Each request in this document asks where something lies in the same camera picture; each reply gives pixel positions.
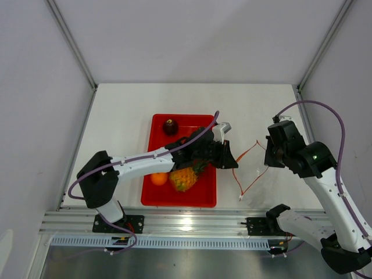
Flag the red plastic tray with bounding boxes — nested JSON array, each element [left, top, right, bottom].
[[141, 114, 217, 208]]

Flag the dark red apple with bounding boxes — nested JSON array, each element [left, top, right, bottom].
[[162, 119, 179, 137]]

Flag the aluminium mounting rail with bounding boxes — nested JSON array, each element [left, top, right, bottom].
[[38, 208, 266, 238]]

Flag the white slotted cable duct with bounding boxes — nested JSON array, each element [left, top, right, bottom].
[[51, 235, 271, 251]]

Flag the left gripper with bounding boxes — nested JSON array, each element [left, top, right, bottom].
[[192, 138, 238, 169]]

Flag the clear zip top bag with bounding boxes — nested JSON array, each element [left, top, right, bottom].
[[232, 140, 272, 209]]

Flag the yellow pineapple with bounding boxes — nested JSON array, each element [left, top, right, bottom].
[[169, 160, 209, 192]]

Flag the orange fruit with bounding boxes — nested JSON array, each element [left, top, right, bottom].
[[150, 173, 168, 186]]

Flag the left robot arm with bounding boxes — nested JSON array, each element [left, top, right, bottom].
[[77, 128, 238, 233]]

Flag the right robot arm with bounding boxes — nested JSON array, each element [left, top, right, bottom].
[[264, 135, 371, 274]]

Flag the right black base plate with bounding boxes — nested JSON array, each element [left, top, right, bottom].
[[241, 217, 291, 237]]

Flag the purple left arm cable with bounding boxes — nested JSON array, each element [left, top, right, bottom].
[[67, 110, 221, 256]]

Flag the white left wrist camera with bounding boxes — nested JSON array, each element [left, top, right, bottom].
[[212, 122, 231, 143]]

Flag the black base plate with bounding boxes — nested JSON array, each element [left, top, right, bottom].
[[92, 215, 145, 234], [241, 217, 291, 237]]

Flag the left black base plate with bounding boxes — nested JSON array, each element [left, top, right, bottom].
[[92, 215, 145, 234]]

